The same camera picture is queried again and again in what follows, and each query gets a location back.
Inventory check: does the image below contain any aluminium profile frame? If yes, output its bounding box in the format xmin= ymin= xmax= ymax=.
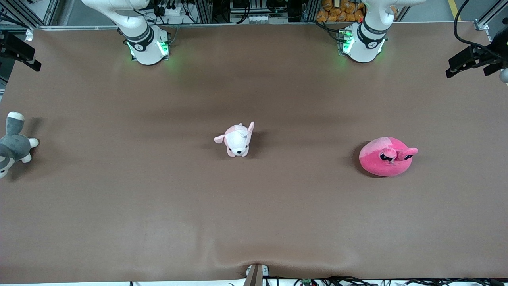
xmin=0 ymin=0 xmax=508 ymax=31

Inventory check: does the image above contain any pile of orange packets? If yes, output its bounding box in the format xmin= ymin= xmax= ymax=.
xmin=316 ymin=0 xmax=365 ymax=23

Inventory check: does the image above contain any grey and white plush husky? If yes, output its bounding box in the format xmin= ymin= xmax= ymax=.
xmin=0 ymin=112 xmax=39 ymax=178

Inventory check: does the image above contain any pink and white plush dog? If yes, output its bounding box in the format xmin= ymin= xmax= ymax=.
xmin=214 ymin=122 xmax=255 ymax=158

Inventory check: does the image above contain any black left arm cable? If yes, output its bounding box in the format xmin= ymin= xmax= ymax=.
xmin=454 ymin=0 xmax=508 ymax=60

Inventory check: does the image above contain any metal table edge bracket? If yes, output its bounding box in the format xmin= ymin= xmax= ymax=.
xmin=244 ymin=263 xmax=269 ymax=286

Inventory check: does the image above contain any white power strip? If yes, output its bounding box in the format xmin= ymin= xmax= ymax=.
xmin=157 ymin=4 xmax=183 ymax=17

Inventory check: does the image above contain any brown table cloth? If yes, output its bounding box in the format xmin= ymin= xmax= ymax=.
xmin=0 ymin=22 xmax=508 ymax=283

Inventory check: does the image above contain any round hot pink plush toy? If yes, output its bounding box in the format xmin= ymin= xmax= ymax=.
xmin=359 ymin=137 xmax=418 ymax=177

